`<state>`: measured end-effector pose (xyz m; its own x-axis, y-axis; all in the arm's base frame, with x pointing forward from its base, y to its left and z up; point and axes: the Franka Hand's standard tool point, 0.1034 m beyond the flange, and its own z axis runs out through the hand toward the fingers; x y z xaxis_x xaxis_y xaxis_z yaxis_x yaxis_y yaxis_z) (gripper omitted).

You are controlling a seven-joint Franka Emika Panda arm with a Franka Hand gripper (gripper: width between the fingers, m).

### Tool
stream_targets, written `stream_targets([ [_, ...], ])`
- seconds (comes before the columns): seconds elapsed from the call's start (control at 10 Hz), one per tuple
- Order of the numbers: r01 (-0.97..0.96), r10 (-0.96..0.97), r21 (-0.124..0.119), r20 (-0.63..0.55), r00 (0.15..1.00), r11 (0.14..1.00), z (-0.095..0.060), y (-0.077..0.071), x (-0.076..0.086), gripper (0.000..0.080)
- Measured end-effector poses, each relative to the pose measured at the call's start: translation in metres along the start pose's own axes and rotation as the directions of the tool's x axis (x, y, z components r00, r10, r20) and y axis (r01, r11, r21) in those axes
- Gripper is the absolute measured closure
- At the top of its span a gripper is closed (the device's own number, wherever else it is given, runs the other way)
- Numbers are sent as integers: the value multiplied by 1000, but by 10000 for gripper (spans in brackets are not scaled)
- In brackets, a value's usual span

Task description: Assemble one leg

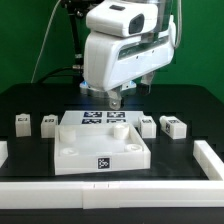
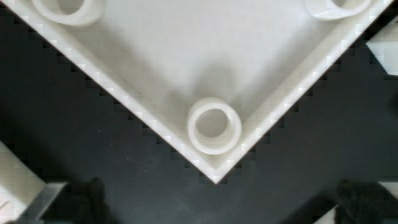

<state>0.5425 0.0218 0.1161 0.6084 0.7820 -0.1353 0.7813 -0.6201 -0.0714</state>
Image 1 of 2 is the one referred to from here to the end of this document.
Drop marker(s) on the white fence rail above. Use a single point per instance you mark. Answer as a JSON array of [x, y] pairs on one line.
[[208, 160], [121, 194]]

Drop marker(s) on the white front fence rail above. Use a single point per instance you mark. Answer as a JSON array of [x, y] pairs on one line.
[[121, 194]]

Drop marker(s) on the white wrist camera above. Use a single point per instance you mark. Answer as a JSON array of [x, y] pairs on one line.
[[122, 18]]

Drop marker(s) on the white marker sheet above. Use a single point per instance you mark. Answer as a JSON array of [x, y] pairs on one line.
[[100, 117]]

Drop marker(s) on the white left fence piece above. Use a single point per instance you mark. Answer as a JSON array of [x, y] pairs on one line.
[[3, 152]]

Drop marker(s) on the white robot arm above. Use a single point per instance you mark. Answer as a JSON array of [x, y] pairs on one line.
[[166, 8]]

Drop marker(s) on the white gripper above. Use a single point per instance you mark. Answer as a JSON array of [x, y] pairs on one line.
[[111, 61]]

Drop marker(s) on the white right fence rail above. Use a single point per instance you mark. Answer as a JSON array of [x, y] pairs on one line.
[[208, 160]]

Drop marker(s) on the white square tabletop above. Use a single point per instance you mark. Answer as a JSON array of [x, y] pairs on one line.
[[91, 148]]

